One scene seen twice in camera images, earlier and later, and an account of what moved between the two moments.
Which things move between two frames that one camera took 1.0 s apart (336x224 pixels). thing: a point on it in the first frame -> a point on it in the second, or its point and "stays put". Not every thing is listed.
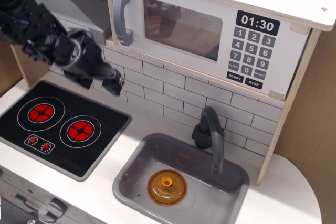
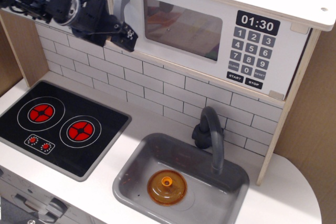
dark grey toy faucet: (210, 130) stays put
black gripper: (81, 58) -> (84, 12)
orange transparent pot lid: (167, 188) stays put
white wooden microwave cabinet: (244, 43) stays put
